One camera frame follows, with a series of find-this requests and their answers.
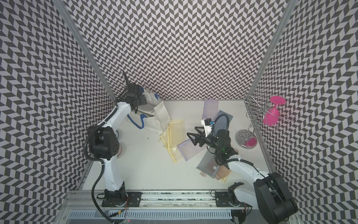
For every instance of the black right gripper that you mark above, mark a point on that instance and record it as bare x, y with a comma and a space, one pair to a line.
202, 137

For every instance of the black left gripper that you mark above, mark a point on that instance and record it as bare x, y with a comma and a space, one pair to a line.
143, 100

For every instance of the white canvas bag blue handles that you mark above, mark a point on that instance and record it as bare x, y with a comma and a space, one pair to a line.
153, 116

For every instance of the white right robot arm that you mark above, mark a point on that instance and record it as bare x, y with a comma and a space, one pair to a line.
267, 192

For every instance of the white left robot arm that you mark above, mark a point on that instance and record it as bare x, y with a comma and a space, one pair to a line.
102, 144

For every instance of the small purple mesh pouch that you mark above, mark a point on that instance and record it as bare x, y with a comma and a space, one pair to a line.
189, 150

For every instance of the dark blue flat pouch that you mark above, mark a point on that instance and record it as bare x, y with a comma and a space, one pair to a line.
221, 123

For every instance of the grey mesh pouch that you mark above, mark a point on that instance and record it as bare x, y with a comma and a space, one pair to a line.
208, 165

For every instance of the lilac mesh pouch rear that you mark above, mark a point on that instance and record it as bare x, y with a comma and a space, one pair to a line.
211, 108

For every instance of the pink glass dish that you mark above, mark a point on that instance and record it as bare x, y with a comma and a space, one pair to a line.
120, 149

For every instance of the magenta plastic wine glass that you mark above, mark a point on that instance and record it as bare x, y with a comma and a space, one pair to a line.
272, 115

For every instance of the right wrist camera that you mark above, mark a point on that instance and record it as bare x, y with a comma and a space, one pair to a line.
208, 126

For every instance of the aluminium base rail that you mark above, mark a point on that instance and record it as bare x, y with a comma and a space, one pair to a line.
159, 199

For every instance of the silver wire glass rack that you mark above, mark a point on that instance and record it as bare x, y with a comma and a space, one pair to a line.
263, 103

